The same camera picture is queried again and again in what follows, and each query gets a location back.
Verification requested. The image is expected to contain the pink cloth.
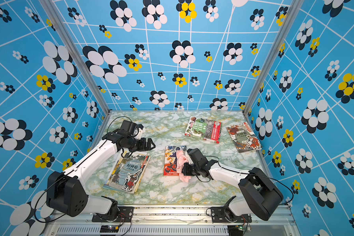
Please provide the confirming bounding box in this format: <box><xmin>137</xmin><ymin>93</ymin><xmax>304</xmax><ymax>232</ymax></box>
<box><xmin>176</xmin><ymin>150</ymin><xmax>191</xmax><ymax>183</ymax></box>

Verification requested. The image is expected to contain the red manga book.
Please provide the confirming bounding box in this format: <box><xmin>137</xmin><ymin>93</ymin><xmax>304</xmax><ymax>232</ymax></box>
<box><xmin>163</xmin><ymin>146</ymin><xmax>188</xmax><ymax>176</ymax></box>

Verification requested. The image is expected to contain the grey teal warrior book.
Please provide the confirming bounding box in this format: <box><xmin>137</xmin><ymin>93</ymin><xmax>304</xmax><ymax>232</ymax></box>
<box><xmin>103</xmin><ymin>151</ymin><xmax>149</xmax><ymax>194</ymax></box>

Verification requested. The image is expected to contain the green red dinosaur book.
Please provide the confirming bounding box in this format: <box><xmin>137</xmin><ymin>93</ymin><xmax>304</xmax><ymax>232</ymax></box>
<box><xmin>185</xmin><ymin>117</ymin><xmax>222</xmax><ymax>144</ymax></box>

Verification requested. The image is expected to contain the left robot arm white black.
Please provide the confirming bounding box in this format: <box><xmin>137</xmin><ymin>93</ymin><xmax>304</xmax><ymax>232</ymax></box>
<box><xmin>45</xmin><ymin>121</ymin><xmax>155</xmax><ymax>220</ymax></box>

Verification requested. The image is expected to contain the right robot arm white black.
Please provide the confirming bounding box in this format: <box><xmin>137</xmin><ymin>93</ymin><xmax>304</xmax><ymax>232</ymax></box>
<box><xmin>182</xmin><ymin>148</ymin><xmax>283</xmax><ymax>223</ymax></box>

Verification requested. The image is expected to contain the red brown illustrated book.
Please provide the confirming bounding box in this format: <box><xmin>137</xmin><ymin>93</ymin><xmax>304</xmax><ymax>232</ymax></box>
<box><xmin>226</xmin><ymin>122</ymin><xmax>262</xmax><ymax>153</ymax></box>

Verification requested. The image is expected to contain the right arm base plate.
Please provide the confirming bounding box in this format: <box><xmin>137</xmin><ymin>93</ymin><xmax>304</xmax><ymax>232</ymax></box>
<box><xmin>206</xmin><ymin>206</ymin><xmax>252</xmax><ymax>224</ymax></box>

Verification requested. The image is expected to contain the aluminium front rail frame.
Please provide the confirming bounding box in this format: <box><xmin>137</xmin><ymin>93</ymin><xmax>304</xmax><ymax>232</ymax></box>
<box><xmin>44</xmin><ymin>205</ymin><xmax>300</xmax><ymax>236</ymax></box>

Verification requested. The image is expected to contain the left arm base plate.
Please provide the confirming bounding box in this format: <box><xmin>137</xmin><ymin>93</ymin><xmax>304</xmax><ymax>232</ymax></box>
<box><xmin>92</xmin><ymin>206</ymin><xmax>135</xmax><ymax>223</ymax></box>

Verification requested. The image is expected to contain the left aluminium corner post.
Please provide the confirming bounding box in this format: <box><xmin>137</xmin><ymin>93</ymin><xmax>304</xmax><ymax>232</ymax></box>
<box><xmin>39</xmin><ymin>1</ymin><xmax>110</xmax><ymax>116</ymax></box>

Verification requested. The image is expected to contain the aluminium corner post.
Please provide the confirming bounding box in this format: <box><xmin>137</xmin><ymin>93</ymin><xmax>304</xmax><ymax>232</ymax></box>
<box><xmin>244</xmin><ymin>0</ymin><xmax>304</xmax><ymax>117</ymax></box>
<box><xmin>39</xmin><ymin>1</ymin><xmax>110</xmax><ymax>116</ymax></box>

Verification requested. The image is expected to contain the right aluminium corner post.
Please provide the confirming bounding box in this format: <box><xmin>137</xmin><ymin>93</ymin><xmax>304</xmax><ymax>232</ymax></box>
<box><xmin>244</xmin><ymin>0</ymin><xmax>304</xmax><ymax>117</ymax></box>

